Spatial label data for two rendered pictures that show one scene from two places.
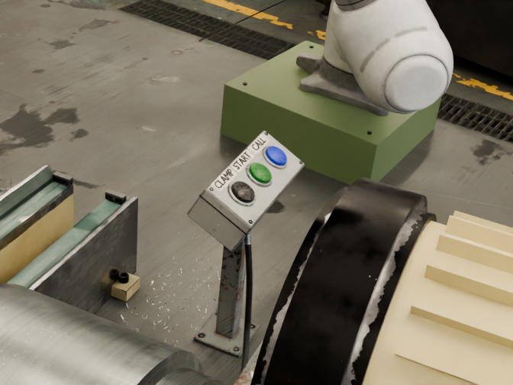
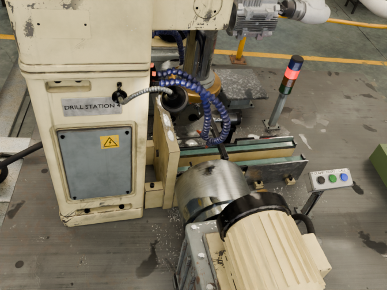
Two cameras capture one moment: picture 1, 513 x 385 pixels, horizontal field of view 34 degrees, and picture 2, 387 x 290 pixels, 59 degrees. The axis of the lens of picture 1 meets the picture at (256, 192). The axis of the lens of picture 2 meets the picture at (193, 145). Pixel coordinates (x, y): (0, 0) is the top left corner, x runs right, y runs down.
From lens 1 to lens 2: 0.51 m
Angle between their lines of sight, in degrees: 39
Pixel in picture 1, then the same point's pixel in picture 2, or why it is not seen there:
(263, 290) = (327, 211)
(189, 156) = (349, 158)
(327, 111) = not seen: outside the picture
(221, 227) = (308, 184)
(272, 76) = not seen: outside the picture
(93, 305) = (276, 179)
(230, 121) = (374, 156)
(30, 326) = (226, 174)
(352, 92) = not seen: outside the picture
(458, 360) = (248, 232)
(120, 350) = (236, 191)
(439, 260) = (265, 216)
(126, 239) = (298, 169)
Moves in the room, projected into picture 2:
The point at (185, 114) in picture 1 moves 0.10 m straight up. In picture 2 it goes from (364, 144) to (373, 131)
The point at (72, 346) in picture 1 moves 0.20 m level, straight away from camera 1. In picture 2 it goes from (228, 183) to (262, 152)
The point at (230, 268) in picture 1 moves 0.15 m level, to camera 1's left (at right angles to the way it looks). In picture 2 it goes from (312, 197) to (286, 171)
